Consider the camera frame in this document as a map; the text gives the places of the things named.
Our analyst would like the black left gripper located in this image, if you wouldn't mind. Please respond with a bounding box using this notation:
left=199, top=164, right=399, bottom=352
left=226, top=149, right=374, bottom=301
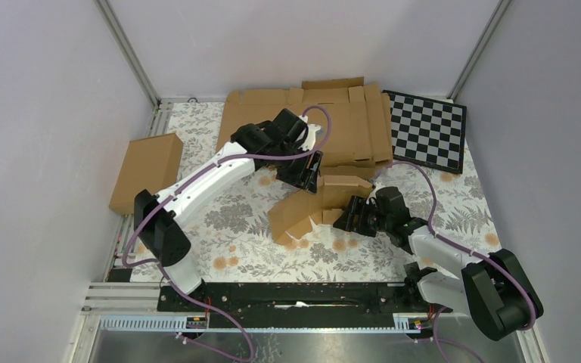
left=275, top=142, right=322, bottom=194

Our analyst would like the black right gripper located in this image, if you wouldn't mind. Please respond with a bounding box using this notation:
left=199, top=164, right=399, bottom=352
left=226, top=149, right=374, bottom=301
left=332, top=196, right=392, bottom=238

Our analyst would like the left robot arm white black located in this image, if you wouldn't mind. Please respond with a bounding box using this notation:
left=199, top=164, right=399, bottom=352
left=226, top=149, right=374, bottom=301
left=129, top=108, right=332, bottom=311

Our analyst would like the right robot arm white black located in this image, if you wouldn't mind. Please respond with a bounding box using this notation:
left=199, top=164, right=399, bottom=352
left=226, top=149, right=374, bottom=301
left=333, top=187, right=544, bottom=341

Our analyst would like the folded brown cardboard box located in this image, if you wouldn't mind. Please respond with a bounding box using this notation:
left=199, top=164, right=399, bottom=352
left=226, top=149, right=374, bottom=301
left=109, top=133, right=183, bottom=216

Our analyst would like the stack of flat cardboard blanks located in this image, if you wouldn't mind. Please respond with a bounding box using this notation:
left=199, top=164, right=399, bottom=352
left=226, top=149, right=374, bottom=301
left=216, top=77, right=393, bottom=178

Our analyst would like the floral patterned table mat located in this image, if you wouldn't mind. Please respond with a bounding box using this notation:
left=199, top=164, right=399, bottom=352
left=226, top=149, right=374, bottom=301
left=132, top=101, right=513, bottom=284

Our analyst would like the black white checkerboard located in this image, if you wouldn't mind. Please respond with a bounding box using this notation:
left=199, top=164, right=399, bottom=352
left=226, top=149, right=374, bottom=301
left=384, top=90, right=468, bottom=175

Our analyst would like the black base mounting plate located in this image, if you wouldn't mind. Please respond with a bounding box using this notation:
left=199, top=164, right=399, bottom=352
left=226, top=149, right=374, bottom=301
left=157, top=282, right=439, bottom=333

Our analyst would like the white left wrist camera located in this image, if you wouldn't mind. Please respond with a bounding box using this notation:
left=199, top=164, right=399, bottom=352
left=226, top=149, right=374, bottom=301
left=295, top=116, right=322, bottom=151

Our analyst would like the right aluminium frame post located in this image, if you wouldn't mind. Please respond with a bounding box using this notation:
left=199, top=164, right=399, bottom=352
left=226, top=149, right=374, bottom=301
left=446, top=0, right=513, bottom=101

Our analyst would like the aluminium frame post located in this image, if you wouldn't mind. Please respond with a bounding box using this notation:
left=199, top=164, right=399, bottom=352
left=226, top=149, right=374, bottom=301
left=94, top=0, right=160, bottom=108
left=446, top=0, right=513, bottom=101

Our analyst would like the left aluminium frame post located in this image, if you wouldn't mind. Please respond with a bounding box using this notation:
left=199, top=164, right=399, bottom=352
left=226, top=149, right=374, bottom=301
left=94, top=0, right=160, bottom=108

